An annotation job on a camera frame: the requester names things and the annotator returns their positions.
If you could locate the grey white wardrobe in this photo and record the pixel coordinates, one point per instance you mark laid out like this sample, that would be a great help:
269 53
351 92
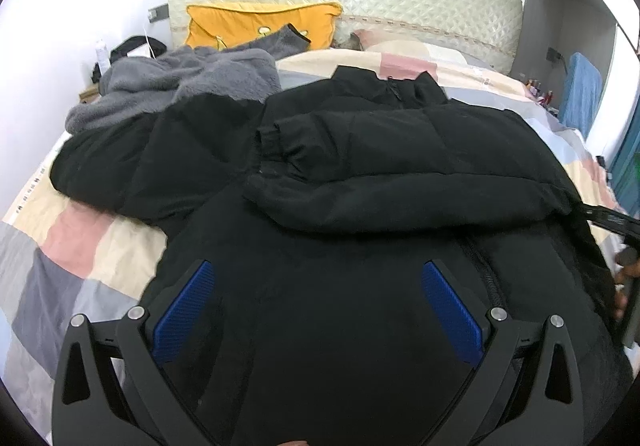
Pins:
565 6

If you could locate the teal curtain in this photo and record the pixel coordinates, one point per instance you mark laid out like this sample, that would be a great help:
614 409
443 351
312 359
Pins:
627 166

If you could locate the cluster of small bottles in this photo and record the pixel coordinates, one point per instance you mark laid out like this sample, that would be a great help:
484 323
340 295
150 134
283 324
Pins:
539 88

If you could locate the grey fleece garment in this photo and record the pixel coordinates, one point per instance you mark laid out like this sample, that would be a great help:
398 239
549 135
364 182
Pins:
200 71

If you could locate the person's right hand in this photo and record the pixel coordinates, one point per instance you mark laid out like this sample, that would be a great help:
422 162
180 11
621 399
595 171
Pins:
627 261

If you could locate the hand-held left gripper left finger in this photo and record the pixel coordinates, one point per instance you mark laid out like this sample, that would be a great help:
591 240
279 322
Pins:
182 311

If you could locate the grey wall socket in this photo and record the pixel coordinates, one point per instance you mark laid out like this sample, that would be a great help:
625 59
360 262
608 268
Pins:
157 14

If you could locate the black puffer jacket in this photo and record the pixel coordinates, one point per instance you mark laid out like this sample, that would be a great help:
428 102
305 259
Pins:
350 226

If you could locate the wooden nightstand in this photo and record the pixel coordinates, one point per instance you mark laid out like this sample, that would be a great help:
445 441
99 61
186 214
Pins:
89 94

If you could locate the checkered pastel quilt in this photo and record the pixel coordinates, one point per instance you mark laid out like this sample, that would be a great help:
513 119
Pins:
90 246

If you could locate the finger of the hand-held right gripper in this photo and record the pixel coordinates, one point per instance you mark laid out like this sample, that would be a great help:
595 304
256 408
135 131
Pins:
607 218

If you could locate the blue cloth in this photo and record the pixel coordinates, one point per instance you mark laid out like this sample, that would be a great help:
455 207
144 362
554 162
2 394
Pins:
580 91

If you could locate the white bottle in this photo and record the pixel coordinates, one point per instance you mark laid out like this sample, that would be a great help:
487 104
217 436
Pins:
101 55

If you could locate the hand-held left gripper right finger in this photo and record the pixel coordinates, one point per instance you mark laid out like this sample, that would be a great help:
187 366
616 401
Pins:
452 311

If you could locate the beige pink pillow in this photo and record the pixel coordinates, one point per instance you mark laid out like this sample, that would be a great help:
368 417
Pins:
400 47

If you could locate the black bag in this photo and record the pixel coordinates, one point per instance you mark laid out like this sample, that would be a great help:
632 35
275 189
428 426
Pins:
137 47

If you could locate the yellow pillow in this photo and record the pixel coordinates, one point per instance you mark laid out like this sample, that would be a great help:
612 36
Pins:
235 23

